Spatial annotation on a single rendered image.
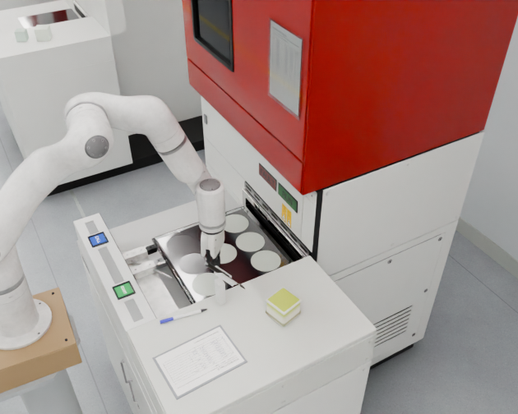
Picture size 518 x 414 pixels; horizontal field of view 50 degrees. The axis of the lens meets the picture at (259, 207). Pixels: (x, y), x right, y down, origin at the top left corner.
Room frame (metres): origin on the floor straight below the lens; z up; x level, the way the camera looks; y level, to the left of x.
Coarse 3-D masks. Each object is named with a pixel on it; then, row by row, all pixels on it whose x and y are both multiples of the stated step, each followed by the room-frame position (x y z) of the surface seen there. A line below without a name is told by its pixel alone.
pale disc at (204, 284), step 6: (198, 276) 1.27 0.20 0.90; (204, 276) 1.27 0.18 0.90; (210, 276) 1.27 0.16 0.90; (216, 276) 1.27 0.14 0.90; (192, 282) 1.25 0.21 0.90; (198, 282) 1.25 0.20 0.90; (204, 282) 1.25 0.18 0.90; (210, 282) 1.25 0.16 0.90; (198, 288) 1.22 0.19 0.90; (204, 288) 1.22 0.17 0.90; (210, 288) 1.22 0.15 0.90; (204, 294) 1.19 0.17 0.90; (210, 294) 1.19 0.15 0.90
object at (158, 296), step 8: (128, 264) 1.34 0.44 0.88; (136, 264) 1.34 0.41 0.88; (136, 280) 1.27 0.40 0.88; (144, 280) 1.27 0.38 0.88; (152, 280) 1.27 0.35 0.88; (160, 280) 1.27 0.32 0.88; (144, 288) 1.24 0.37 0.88; (152, 288) 1.24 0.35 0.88; (160, 288) 1.24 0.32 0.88; (152, 296) 1.20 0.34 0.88; (160, 296) 1.20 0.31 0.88; (168, 296) 1.20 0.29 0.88; (152, 304) 1.17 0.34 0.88; (160, 304) 1.17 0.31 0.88; (168, 304) 1.17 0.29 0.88; (160, 312) 1.14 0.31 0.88; (168, 312) 1.14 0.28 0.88
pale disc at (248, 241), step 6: (246, 234) 1.48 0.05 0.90; (252, 234) 1.48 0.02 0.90; (258, 234) 1.48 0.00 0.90; (240, 240) 1.45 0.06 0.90; (246, 240) 1.45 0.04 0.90; (252, 240) 1.45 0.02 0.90; (258, 240) 1.45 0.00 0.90; (264, 240) 1.45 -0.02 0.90; (240, 246) 1.41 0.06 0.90; (246, 246) 1.41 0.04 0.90; (252, 246) 1.41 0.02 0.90; (258, 246) 1.41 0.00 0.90
